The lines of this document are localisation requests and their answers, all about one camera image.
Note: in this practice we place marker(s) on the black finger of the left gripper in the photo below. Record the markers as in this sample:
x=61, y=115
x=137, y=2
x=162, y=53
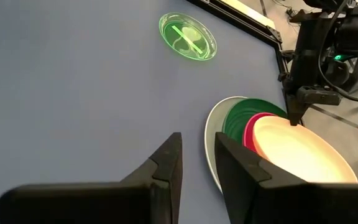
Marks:
x=322, y=96
x=295, y=112

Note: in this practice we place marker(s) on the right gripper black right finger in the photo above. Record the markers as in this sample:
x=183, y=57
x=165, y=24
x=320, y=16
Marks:
x=275, y=202

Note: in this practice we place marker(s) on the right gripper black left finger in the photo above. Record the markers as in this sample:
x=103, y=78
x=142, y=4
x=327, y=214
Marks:
x=120, y=202

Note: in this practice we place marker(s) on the cream plastic plate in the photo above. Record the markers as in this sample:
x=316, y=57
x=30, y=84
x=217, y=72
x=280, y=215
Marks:
x=297, y=149

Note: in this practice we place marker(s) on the large dark green plastic plate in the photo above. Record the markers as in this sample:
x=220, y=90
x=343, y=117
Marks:
x=244, y=115

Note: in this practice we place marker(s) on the pink plastic plate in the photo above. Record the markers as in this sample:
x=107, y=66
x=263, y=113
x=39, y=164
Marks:
x=248, y=133

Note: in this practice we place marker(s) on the large pale blue plastic plate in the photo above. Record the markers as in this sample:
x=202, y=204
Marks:
x=213, y=130

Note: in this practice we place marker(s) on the blue-grey table mat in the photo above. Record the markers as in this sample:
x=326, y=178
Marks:
x=73, y=93

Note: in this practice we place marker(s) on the translucent green plastic plate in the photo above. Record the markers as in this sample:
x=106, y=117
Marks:
x=169, y=31

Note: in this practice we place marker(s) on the black metal table frame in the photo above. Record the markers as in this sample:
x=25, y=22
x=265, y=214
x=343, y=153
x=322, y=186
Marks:
x=272, y=32

